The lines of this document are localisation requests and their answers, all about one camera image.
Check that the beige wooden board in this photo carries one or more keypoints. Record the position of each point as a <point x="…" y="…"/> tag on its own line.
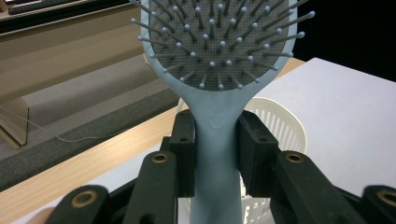
<point x="62" y="62"/>

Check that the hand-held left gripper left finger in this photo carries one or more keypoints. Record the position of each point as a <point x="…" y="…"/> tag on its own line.
<point x="184" y="155"/>

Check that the light blue hairbrush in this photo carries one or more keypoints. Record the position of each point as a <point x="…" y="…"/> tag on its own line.
<point x="214" y="149"/>

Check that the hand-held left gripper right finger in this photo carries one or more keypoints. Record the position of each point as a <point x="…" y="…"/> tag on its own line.
<point x="257" y="155"/>

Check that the white slotted plastic basket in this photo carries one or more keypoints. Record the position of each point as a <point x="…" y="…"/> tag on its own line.
<point x="280" y="124"/>

